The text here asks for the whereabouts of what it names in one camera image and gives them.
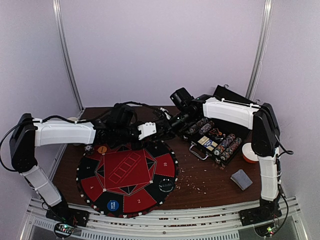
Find white floral mug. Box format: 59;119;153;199
67;117;78;122

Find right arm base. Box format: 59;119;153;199
239;206;282;226

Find front right chip row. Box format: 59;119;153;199
220;137;242;161

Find blue small blind button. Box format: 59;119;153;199
107;200;120;212

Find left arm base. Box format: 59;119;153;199
45;206;90;227

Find front aluminium rail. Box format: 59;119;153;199
18;197;310;240

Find back left chip row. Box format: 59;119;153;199
188;117;209;135

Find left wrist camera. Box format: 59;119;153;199
137;122;157;140

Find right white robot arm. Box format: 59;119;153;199
170;85;281;221

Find orange big blind button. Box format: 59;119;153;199
97;145;108;154

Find black poker chip case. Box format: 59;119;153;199
180;85;259;169

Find right aluminium frame post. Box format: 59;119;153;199
245;0;274;100

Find orange white bowl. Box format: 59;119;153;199
242;142;259;164

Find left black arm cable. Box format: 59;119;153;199
0;100;161;171

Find round red black poker mat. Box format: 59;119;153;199
76;141;179;218

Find red black triangle card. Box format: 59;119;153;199
209;128;224;138

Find back right chip row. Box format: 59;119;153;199
213;133;236;156

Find aluminium frame post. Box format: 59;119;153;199
52;0;84;112
245;0;274;100

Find boxed card decks in case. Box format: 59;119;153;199
197;136;218;152

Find front left chip row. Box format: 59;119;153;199
198;120;215;136

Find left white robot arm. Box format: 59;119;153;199
9;103;144;222

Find chip row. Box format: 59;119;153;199
220;137;242;161
198;120;215;136
213;133;236;156
188;117;209;135

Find left aluminium frame post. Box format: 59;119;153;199
52;0;84;112

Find clear dealer button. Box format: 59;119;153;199
158;178;175;193

